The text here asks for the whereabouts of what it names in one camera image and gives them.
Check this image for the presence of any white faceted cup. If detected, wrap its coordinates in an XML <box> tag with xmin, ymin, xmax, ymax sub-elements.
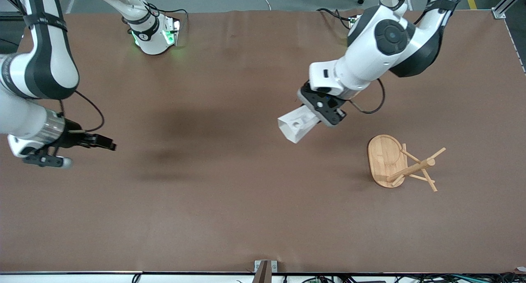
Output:
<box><xmin>277</xmin><ymin>105</ymin><xmax>321</xmax><ymax>144</ymax></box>

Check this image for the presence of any wooden cup rack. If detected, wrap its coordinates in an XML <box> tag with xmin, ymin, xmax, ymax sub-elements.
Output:
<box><xmin>367</xmin><ymin>134</ymin><xmax>447</xmax><ymax>192</ymax></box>

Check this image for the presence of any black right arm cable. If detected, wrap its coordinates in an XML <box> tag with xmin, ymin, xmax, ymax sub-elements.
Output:
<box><xmin>61</xmin><ymin>90</ymin><xmax>106</xmax><ymax>134</ymax></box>

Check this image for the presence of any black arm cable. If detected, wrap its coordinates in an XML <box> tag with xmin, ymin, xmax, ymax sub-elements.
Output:
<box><xmin>347</xmin><ymin>78</ymin><xmax>386</xmax><ymax>115</ymax></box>
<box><xmin>61</xmin><ymin>90</ymin><xmax>106</xmax><ymax>134</ymax></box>

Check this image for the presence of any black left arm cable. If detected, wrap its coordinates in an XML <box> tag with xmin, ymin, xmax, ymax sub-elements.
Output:
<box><xmin>347</xmin><ymin>78</ymin><xmax>386</xmax><ymax>115</ymax></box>

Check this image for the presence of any black left base cable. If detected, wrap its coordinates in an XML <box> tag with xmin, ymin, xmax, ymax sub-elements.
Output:
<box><xmin>316</xmin><ymin>7</ymin><xmax>355</xmax><ymax>30</ymax></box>

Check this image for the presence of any black base cable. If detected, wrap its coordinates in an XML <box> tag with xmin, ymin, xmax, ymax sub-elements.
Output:
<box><xmin>316</xmin><ymin>7</ymin><xmax>355</xmax><ymax>30</ymax></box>
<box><xmin>142</xmin><ymin>3</ymin><xmax>189</xmax><ymax>29</ymax></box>

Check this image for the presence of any black right base cable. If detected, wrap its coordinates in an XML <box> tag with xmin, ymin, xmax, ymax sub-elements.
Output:
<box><xmin>142</xmin><ymin>3</ymin><xmax>189</xmax><ymax>29</ymax></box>

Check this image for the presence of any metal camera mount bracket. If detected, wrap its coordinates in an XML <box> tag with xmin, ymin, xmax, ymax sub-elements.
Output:
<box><xmin>254</xmin><ymin>260</ymin><xmax>278</xmax><ymax>283</ymax></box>

